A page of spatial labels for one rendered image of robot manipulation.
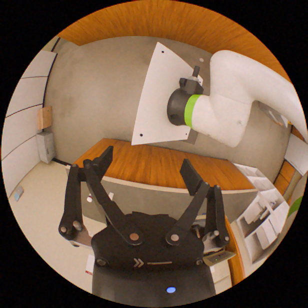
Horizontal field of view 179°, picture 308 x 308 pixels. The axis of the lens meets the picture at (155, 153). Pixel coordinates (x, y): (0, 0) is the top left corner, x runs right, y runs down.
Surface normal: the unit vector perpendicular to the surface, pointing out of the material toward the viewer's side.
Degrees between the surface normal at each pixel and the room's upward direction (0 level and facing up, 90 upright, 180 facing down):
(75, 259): 90
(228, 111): 49
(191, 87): 37
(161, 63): 44
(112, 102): 0
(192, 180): 88
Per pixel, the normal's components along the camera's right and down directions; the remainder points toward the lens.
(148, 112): 0.68, 0.44
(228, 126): -0.70, 0.53
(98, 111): 0.01, 0.42
